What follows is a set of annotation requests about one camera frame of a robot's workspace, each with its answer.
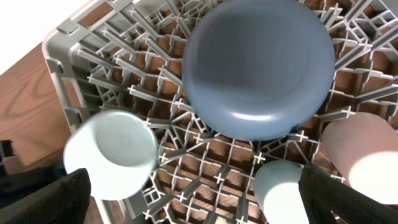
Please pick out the blue plate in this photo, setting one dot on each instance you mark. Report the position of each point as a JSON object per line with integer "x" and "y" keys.
{"x": 255, "y": 70}

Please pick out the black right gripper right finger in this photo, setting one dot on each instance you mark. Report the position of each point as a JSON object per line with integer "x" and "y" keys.
{"x": 324, "y": 198}

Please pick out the grey plastic dishwasher rack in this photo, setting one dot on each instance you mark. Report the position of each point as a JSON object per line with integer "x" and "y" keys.
{"x": 126, "y": 55}

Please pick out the light blue cup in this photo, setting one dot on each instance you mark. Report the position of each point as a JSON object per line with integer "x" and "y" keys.
{"x": 276, "y": 189}

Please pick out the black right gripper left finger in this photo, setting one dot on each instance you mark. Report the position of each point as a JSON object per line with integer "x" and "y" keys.
{"x": 65, "y": 200}

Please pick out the light blue rice bowl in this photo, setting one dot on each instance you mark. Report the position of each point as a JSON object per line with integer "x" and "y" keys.
{"x": 117, "y": 150}

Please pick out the small pink cup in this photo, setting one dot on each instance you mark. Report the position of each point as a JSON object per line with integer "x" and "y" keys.
{"x": 363, "y": 148}

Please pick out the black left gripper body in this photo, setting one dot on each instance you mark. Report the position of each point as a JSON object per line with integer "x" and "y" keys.
{"x": 17, "y": 186}

